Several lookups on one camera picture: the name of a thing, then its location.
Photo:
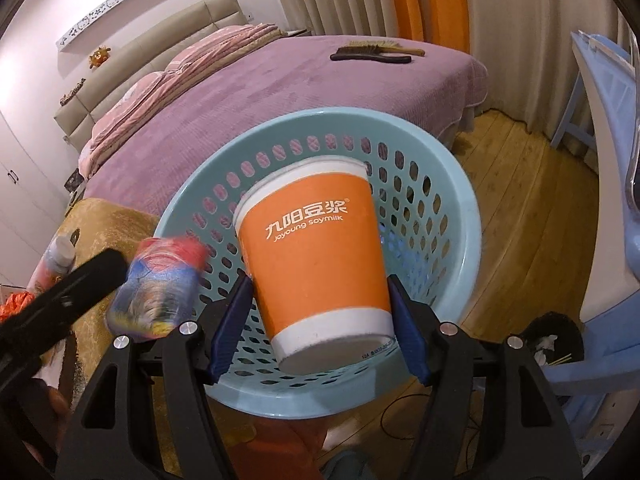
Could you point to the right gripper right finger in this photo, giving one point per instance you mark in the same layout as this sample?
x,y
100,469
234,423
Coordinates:
x,y
491,413

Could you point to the dark item on headboard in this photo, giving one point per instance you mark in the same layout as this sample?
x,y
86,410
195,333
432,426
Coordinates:
x,y
68,96

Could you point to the white wall shelf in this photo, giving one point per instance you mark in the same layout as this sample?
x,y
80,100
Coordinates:
x,y
85,22

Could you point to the pink pillow left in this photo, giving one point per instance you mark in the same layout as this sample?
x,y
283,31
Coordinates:
x,y
128,103

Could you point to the orange curtain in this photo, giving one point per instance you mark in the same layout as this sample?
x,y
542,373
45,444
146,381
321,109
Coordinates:
x,y
442,22

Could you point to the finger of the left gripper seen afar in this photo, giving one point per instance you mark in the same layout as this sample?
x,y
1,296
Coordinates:
x,y
93,280

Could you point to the pink pillow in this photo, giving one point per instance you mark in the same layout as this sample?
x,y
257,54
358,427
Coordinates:
x,y
213,40
128,103

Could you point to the wooden handled bed brush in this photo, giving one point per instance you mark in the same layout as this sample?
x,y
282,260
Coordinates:
x,y
387,46

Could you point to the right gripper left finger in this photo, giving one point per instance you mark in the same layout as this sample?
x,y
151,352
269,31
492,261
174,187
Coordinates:
x,y
113,432

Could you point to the beige right curtain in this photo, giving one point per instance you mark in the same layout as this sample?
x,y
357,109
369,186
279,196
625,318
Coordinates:
x,y
526,46

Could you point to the white wardrobe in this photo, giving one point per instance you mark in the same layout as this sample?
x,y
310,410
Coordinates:
x,y
32,209

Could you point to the picture frame on nightstand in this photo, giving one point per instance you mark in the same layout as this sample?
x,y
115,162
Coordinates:
x,y
74,181

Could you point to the colourful snack packet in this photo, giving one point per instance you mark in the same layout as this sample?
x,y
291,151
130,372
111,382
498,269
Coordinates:
x,y
160,289

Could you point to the orange plastic bag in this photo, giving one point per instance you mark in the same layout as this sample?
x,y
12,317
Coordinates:
x,y
15,304

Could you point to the black bin with trash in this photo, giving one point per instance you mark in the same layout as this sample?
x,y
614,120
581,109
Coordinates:
x,y
554,339

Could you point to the orange plush toy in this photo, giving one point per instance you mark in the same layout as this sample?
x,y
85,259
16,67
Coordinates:
x,y
98,57

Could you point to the orange soy milk cup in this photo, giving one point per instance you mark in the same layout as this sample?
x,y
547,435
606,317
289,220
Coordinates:
x,y
309,239

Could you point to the pink pillow right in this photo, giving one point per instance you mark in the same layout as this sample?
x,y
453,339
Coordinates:
x,y
213,40

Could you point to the light blue plastic basket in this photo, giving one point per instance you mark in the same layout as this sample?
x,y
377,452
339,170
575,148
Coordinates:
x,y
429,227

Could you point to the folded pink striped quilt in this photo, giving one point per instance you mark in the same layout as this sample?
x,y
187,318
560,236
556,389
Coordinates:
x,y
190,73

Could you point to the bed with purple cover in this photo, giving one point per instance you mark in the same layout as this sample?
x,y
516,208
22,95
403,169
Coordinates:
x,y
439,92

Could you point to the beige padded headboard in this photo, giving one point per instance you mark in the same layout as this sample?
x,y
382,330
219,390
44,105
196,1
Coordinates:
x,y
150,52

